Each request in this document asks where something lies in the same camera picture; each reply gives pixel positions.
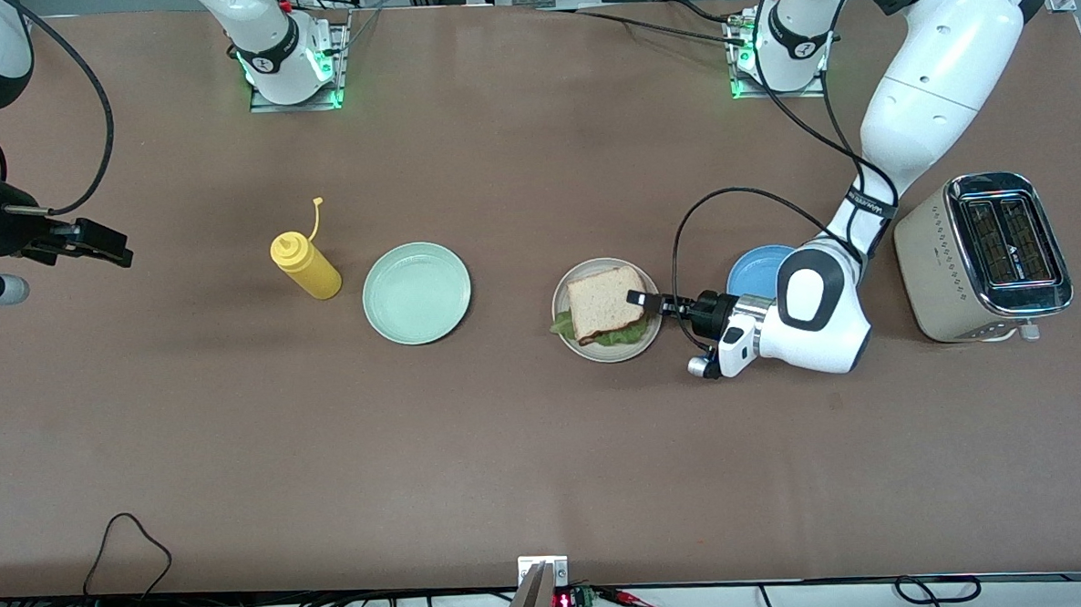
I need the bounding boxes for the grey metal camera bracket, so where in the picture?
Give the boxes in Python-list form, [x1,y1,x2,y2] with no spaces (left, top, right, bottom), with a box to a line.
[495,554,573,607]

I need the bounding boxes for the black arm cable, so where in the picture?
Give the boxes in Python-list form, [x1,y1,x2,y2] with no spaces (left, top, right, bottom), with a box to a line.
[660,0,908,358]
[0,0,119,219]

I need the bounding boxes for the yellow mustard squeeze bottle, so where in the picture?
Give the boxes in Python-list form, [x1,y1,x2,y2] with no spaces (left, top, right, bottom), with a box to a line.
[268,197,344,303]

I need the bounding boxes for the blue plate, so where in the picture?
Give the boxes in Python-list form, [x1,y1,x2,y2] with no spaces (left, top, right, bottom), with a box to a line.
[724,243,802,302]

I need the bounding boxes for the thin black looped cable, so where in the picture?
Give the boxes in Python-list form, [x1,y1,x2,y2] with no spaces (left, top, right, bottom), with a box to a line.
[80,511,176,607]

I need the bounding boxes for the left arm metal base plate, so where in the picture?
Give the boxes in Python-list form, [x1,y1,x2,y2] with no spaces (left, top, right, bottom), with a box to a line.
[724,8,829,103]

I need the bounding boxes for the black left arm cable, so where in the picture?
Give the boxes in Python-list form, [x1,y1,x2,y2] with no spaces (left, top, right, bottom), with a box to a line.
[660,0,908,358]

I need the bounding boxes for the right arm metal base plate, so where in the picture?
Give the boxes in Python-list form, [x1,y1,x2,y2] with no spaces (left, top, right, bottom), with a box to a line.
[245,9,356,115]

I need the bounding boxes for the green lettuce leaf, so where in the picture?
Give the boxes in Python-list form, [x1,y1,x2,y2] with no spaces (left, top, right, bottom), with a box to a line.
[550,306,654,351]

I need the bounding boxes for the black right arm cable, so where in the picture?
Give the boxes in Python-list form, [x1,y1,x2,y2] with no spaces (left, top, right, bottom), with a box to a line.
[0,0,119,219]

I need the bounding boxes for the toasted bread slice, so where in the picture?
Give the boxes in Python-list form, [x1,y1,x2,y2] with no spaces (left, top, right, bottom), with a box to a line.
[564,264,650,345]

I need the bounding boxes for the beige plate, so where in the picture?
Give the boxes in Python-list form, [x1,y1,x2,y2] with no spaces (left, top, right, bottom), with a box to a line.
[550,255,664,365]

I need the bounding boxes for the black cable across table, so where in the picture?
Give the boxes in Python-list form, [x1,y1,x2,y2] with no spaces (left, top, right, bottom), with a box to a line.
[537,0,751,55]

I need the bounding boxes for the mint green plate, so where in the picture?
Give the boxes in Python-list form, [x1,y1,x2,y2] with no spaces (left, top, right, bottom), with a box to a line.
[360,240,475,348]

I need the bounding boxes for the black flat loop cable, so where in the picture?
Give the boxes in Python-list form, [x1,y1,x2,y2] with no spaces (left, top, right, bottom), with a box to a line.
[894,573,983,606]

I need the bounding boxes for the beige chrome toaster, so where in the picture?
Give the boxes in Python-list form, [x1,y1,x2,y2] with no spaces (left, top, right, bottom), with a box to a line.
[891,169,1076,348]

